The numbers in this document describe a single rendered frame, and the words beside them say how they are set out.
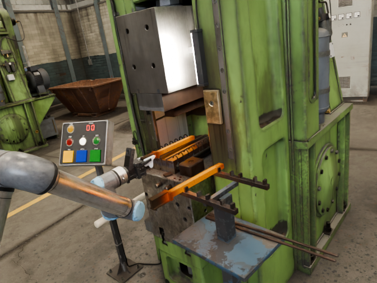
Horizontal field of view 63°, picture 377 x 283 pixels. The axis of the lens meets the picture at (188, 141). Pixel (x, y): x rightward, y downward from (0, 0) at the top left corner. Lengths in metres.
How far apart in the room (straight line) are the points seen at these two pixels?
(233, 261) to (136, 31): 1.15
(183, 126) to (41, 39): 8.97
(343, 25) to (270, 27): 4.84
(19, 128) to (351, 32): 6.23
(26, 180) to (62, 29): 10.29
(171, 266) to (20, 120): 4.79
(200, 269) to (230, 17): 1.35
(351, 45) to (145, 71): 5.30
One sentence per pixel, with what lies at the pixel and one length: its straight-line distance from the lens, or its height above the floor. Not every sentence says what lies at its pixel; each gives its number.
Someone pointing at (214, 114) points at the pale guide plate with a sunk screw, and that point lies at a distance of 1.54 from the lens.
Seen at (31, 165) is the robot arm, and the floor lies 1.31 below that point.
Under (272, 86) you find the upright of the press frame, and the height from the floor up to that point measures 1.29.
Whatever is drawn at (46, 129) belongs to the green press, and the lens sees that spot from 6.99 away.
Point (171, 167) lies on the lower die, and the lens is 1.71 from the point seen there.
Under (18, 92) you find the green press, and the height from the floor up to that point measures 1.09.
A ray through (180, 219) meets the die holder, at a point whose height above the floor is 0.67.
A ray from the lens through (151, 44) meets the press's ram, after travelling 1.57.
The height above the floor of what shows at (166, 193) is 1.04.
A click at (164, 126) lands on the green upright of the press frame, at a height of 1.10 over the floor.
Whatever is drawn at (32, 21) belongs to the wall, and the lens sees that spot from 10.74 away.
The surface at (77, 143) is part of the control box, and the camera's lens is 2.08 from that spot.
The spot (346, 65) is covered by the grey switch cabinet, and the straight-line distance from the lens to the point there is 6.61.
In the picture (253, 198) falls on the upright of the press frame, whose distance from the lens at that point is 1.64.
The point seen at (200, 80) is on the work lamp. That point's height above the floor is 1.41.
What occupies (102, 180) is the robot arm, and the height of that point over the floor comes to 1.05.
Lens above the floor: 1.61
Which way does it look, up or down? 19 degrees down
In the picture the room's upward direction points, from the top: 9 degrees counter-clockwise
